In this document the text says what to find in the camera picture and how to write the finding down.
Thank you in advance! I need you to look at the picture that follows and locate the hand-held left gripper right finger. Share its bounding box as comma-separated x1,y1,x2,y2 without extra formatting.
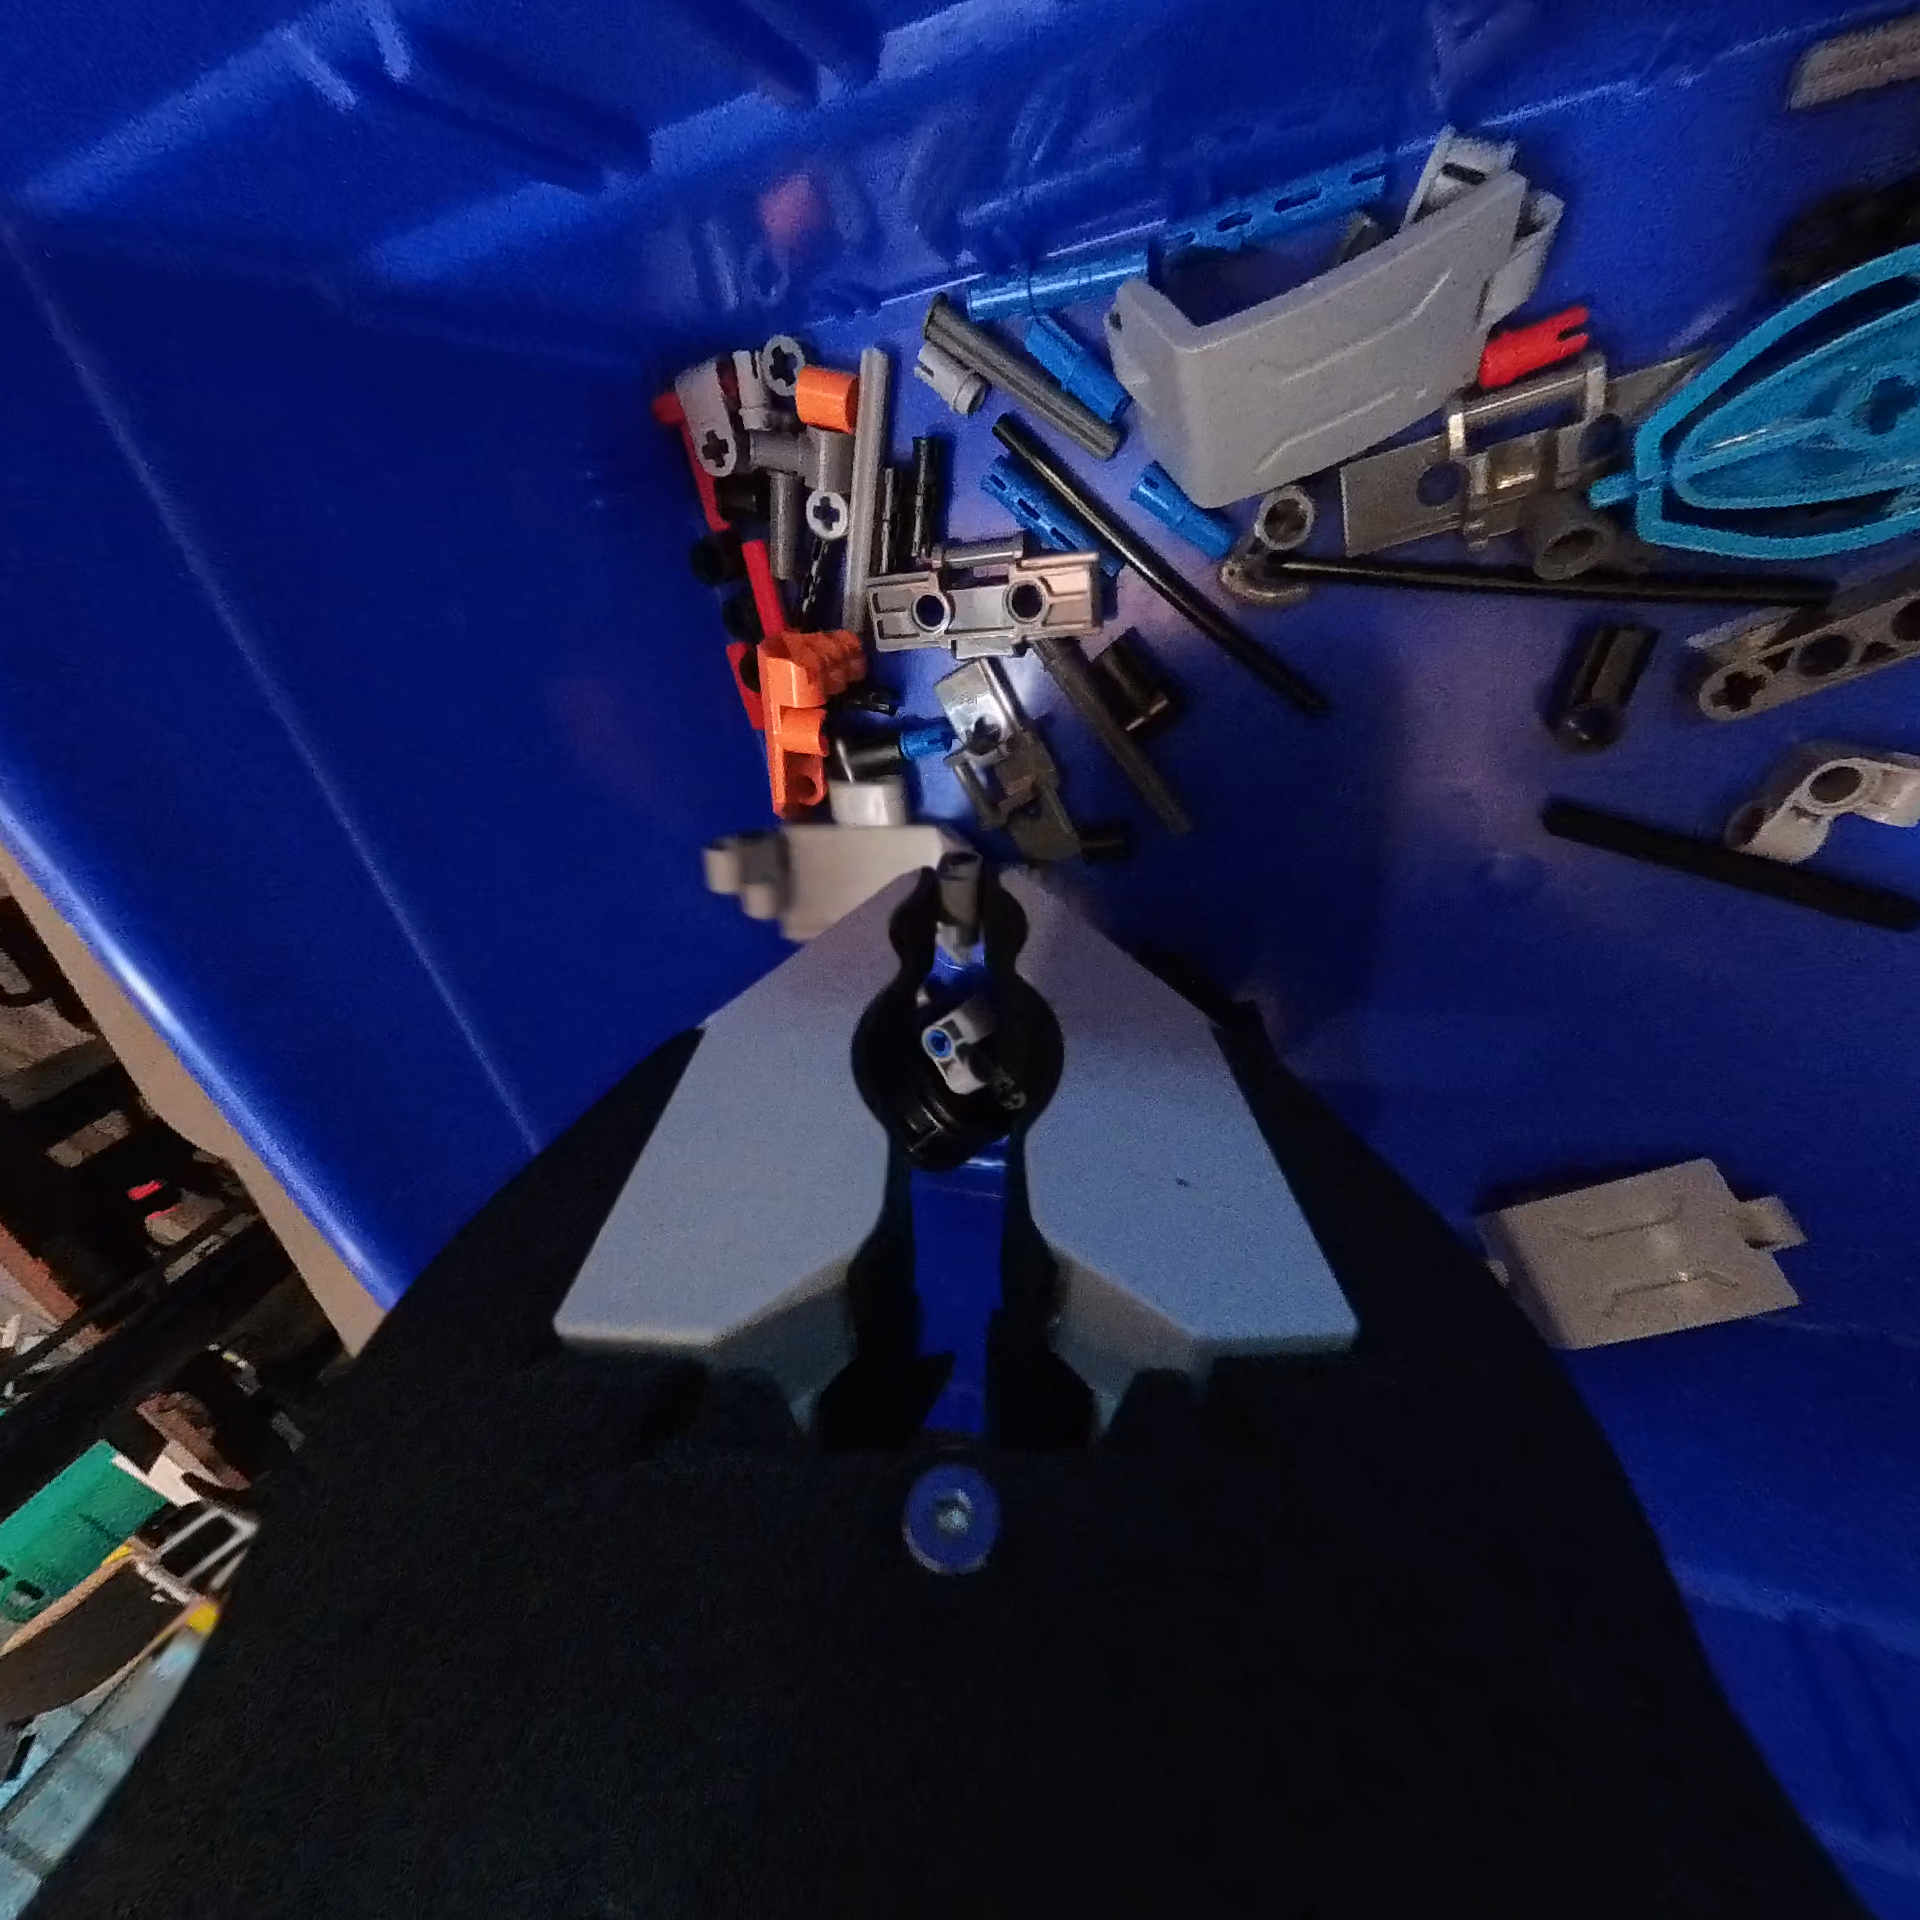
984,867,1361,1432

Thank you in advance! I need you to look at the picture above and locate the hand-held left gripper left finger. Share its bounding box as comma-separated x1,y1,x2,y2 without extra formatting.
553,867,964,1445

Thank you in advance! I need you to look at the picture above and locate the heap of small toy parts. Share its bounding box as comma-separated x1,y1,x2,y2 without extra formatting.
653,151,1398,874

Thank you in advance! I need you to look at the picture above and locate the blue plastic bin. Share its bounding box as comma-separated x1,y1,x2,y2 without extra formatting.
0,0,1920,1920

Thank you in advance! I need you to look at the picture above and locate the dark grey holed beam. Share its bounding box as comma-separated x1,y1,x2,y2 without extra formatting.
1692,576,1920,726

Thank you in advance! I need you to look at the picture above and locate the grey curved toy panel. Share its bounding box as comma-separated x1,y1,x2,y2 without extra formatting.
1106,126,1563,512

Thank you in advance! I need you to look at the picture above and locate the light grey toy panel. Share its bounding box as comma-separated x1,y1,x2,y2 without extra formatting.
706,824,977,945

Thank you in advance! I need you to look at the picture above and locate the grey flat toy panel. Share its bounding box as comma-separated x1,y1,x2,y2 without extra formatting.
1475,1158,1810,1351

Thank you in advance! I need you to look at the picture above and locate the thick black toy axle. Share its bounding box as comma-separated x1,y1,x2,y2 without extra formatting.
1540,800,1920,934

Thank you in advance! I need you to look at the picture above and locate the black toy rod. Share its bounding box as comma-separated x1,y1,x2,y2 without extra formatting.
994,418,1331,718

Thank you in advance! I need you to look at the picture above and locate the black toy connector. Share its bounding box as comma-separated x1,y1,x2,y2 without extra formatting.
1548,621,1662,750

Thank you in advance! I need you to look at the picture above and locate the thin black toy axle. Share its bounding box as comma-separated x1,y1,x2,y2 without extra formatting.
1220,487,1845,609

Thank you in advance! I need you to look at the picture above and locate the green sheet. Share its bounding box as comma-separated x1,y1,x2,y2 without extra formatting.
0,1439,167,1627

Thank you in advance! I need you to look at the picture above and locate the light grey toy connector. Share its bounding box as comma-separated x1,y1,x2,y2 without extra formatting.
1720,741,1920,867

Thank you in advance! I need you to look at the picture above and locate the red toy pin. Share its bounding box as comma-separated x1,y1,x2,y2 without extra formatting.
1475,302,1593,393

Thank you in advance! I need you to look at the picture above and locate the teal toy rotor blade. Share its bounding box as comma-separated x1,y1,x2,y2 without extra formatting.
1589,244,1920,567

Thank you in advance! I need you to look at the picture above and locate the light grey toy strip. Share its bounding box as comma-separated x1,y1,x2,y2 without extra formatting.
1786,20,1920,110

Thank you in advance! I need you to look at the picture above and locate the dark grey hinge bracket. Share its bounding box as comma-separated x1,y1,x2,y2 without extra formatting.
1337,355,1618,583

